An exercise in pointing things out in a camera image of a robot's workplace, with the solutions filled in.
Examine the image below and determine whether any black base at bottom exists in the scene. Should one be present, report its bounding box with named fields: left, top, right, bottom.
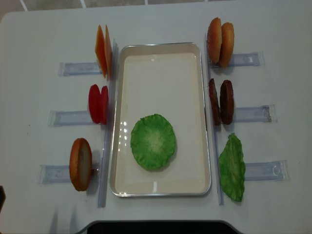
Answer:
left=87, top=221, right=238, bottom=234

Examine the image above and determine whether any brown object at left edge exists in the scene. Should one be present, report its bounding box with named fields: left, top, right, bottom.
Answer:
left=0, top=186, right=6, bottom=212

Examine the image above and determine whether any brown meat patty left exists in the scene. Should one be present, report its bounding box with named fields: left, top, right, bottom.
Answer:
left=208, top=78, right=221, bottom=126

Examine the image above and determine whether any brown meat patty right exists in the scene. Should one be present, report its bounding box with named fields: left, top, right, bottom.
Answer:
left=220, top=80, right=234, bottom=125

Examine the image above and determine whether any white metal tray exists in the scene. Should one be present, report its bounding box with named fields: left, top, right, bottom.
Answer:
left=110, top=42, right=211, bottom=197

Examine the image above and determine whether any bun half lower left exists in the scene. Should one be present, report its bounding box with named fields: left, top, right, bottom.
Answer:
left=69, top=138, right=92, bottom=191

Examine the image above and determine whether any red tomato slice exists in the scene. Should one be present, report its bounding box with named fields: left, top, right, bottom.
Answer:
left=99, top=86, right=109, bottom=125
left=88, top=84, right=100, bottom=124

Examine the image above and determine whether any green lettuce leaf upright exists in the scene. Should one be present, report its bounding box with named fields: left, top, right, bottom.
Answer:
left=219, top=133, right=246, bottom=202

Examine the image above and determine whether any brown meat patty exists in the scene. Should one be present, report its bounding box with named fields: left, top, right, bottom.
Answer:
left=208, top=78, right=221, bottom=126
left=220, top=80, right=234, bottom=125

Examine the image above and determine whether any green lettuce leaf on tray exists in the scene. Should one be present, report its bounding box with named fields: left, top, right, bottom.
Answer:
left=130, top=114, right=176, bottom=171

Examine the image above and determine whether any bun bottom half upper right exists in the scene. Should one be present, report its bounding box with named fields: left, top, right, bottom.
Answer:
left=218, top=22, right=234, bottom=68

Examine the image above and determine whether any orange cheese slice right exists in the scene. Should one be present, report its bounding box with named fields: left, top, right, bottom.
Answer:
left=104, top=25, right=113, bottom=78

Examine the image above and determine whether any sesame bun top half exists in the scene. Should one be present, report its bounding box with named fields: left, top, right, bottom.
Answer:
left=207, top=18, right=222, bottom=63

